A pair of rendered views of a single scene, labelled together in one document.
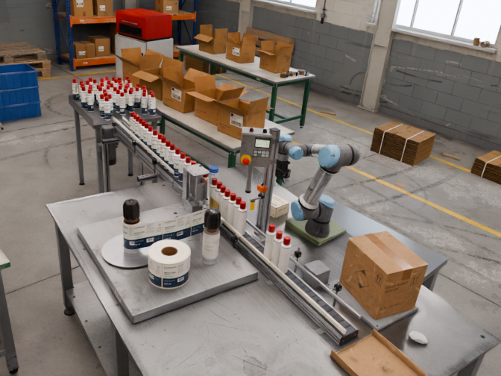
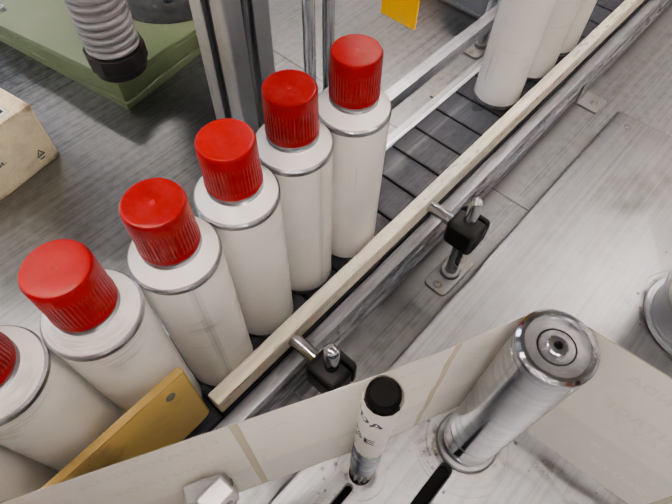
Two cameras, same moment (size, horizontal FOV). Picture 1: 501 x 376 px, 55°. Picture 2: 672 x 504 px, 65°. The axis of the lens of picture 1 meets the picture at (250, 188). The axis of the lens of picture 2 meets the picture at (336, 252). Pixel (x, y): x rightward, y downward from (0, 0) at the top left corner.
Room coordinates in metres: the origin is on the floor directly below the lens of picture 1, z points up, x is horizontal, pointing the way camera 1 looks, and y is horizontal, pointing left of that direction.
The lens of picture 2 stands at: (2.38, 0.30, 1.29)
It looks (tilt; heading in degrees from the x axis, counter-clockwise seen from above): 58 degrees down; 258
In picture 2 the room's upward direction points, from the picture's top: 2 degrees clockwise
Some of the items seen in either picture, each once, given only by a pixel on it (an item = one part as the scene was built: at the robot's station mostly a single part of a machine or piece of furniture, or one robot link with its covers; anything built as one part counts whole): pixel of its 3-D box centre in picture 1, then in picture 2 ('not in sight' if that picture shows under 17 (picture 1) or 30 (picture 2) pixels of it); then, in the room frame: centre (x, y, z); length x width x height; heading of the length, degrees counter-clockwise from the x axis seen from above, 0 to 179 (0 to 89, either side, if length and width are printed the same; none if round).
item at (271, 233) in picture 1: (270, 242); (524, 12); (2.10, -0.13, 0.98); 0.05 x 0.05 x 0.20
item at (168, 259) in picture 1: (169, 263); not in sight; (1.87, 0.35, 0.95); 0.20 x 0.20 x 0.14
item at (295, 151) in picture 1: (295, 151); not in sight; (2.61, -0.24, 1.30); 0.11 x 0.11 x 0.08; 30
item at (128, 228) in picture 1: (131, 225); not in sight; (2.04, 0.58, 1.04); 0.09 x 0.09 x 0.29
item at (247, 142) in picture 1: (256, 147); not in sight; (2.40, -0.01, 1.38); 0.17 x 0.10 x 0.19; 92
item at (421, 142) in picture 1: (402, 142); not in sight; (6.06, -1.96, 0.16); 0.65 x 0.54 x 0.32; 51
